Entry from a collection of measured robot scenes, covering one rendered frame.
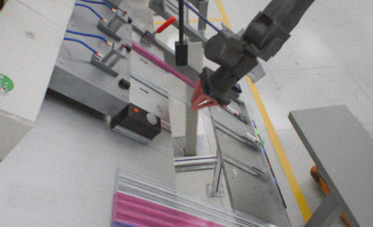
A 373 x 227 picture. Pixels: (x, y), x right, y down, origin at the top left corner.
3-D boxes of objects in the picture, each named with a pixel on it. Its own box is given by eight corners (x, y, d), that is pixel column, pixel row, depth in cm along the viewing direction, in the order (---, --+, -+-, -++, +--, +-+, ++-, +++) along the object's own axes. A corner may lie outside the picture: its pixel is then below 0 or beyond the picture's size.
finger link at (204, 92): (183, 111, 72) (208, 88, 67) (180, 91, 77) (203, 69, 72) (203, 120, 75) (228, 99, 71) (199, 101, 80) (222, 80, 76)
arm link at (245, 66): (264, 65, 65) (254, 48, 68) (246, 54, 61) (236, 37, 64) (242, 84, 68) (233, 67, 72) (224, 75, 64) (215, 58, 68)
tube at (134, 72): (259, 142, 92) (262, 140, 91) (260, 145, 91) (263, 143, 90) (125, 67, 65) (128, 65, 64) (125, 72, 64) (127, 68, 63)
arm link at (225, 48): (286, 43, 61) (264, 24, 67) (254, 20, 54) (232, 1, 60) (248, 85, 66) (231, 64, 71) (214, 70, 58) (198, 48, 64)
